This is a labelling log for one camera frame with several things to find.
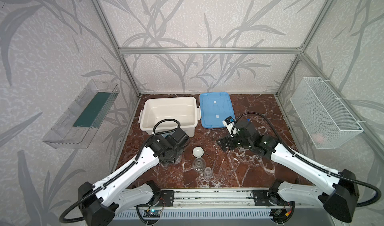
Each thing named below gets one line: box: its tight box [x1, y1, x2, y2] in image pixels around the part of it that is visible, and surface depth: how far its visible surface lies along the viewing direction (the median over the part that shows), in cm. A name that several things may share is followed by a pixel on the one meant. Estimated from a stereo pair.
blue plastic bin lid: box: [199, 92, 236, 129], surface depth 115 cm
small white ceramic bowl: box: [192, 146, 204, 158], surface depth 91 cm
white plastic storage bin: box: [138, 97, 202, 138], surface depth 95 cm
